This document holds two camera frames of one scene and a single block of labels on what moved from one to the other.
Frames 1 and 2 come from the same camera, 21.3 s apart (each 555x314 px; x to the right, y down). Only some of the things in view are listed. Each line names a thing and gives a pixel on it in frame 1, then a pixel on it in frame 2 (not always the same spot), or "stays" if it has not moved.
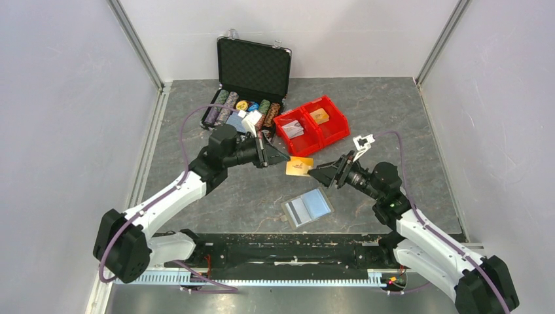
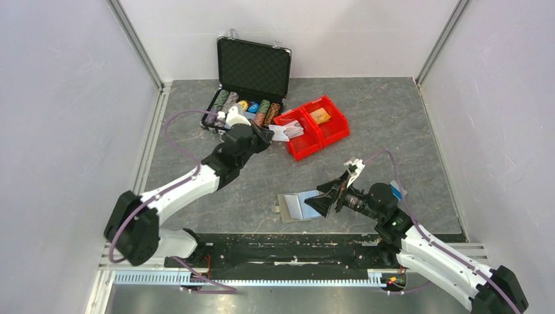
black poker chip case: (252, 76) stays
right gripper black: (326, 173) → (322, 203)
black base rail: (373, 252) stays
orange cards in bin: (320, 116) stays
